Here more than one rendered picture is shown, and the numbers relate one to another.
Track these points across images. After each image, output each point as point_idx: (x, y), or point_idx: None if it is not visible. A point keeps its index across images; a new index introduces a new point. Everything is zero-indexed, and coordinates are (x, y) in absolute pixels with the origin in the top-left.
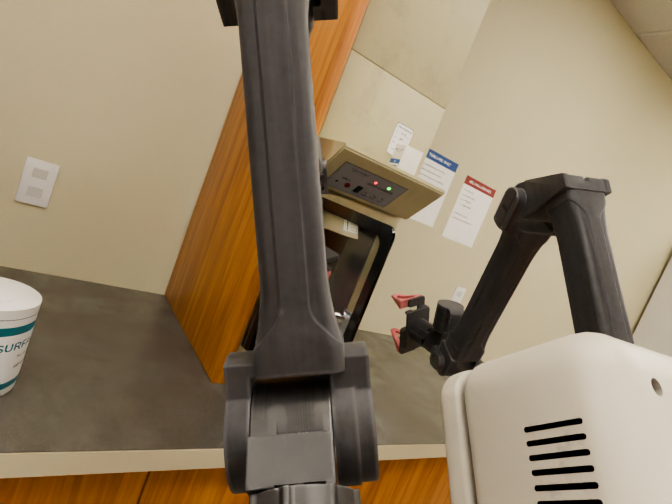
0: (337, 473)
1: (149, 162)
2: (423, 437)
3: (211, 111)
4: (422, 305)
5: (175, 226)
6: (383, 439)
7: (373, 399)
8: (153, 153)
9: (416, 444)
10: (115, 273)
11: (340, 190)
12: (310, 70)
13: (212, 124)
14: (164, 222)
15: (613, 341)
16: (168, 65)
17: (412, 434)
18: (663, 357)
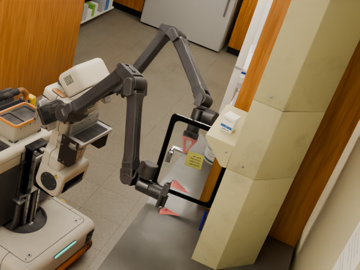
0: None
1: (335, 170)
2: (123, 243)
3: (351, 146)
4: (168, 185)
5: (319, 210)
6: (135, 224)
7: (162, 253)
8: (337, 166)
9: (122, 234)
10: (307, 225)
11: None
12: (149, 44)
13: (348, 154)
14: (320, 205)
15: (98, 58)
16: (359, 120)
17: (128, 240)
18: (91, 60)
